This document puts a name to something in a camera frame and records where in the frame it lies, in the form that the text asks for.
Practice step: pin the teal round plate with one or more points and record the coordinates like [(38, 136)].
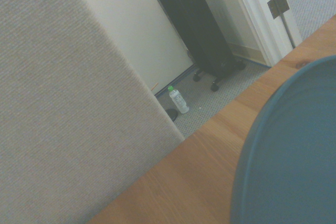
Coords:
[(291, 142)]

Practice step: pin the black oil radiator heater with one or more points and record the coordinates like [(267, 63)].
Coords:
[(194, 24)]

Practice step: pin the white door frame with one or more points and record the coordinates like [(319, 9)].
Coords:
[(252, 19)]

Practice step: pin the black round panel foot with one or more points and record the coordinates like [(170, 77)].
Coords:
[(172, 114)]

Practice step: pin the clear bottle green cap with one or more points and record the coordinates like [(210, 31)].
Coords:
[(179, 102)]

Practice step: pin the open white door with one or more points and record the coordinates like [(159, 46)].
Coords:
[(288, 30)]

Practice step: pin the beige fabric partition panel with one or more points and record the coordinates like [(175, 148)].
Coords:
[(57, 90)]

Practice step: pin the brass door hinge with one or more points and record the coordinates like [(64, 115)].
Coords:
[(278, 5)]

